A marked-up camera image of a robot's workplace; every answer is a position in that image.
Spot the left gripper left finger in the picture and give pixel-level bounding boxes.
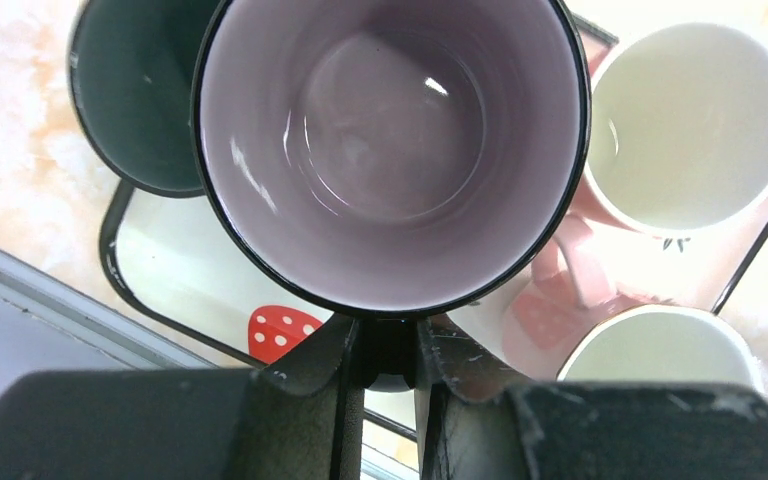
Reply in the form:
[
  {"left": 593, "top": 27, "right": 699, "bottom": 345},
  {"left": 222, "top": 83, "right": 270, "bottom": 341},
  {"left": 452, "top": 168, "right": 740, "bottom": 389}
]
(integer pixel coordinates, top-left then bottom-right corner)
[{"left": 0, "top": 316, "right": 363, "bottom": 479}]

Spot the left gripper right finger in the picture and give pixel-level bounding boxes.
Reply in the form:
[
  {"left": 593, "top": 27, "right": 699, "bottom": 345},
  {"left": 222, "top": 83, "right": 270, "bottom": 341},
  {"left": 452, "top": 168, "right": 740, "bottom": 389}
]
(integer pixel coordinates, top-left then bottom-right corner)
[{"left": 416, "top": 316, "right": 768, "bottom": 479}]

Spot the pink cup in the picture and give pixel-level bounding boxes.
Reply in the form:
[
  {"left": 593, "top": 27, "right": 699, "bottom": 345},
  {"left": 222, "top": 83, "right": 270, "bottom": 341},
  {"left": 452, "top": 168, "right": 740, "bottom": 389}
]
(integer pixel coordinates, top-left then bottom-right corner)
[
  {"left": 533, "top": 22, "right": 768, "bottom": 308},
  {"left": 502, "top": 293, "right": 764, "bottom": 391}
]

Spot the strawberry print tray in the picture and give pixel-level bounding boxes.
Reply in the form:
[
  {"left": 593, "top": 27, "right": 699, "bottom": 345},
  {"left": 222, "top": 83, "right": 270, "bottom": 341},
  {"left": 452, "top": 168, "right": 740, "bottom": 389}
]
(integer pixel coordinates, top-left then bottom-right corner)
[{"left": 99, "top": 184, "right": 768, "bottom": 366}]

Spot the purple cup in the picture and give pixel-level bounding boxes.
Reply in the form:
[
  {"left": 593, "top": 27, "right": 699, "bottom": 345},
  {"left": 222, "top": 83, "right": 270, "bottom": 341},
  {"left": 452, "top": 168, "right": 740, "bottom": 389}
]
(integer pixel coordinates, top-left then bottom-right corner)
[{"left": 191, "top": 1, "right": 591, "bottom": 391}]

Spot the dark green cup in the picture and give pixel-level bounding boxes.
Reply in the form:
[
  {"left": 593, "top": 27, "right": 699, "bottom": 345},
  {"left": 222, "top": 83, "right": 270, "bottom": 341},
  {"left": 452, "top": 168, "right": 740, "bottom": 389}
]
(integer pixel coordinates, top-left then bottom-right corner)
[{"left": 68, "top": 0, "right": 219, "bottom": 198}]

